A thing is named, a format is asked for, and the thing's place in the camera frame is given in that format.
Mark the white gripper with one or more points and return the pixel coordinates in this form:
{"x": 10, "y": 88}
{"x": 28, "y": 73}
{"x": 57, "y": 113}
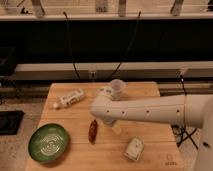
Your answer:
{"x": 115, "y": 127}

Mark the translucent plastic cup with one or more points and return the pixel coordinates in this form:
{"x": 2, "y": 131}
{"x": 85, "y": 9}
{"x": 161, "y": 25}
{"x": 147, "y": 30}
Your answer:
{"x": 118, "y": 86}

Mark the white wall outlet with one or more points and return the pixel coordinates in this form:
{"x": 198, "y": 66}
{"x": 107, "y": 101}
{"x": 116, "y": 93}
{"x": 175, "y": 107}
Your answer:
{"x": 92, "y": 75}

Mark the white plastic bottle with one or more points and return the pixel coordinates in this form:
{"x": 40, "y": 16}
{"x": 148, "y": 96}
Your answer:
{"x": 69, "y": 99}

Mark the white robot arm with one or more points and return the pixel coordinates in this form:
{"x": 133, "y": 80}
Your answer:
{"x": 194, "y": 110}

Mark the green ceramic plate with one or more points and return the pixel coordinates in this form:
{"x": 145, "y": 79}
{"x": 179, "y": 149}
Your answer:
{"x": 48, "y": 143}

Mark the black floor mat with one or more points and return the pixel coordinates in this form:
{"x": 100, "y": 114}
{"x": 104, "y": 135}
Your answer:
{"x": 10, "y": 122}

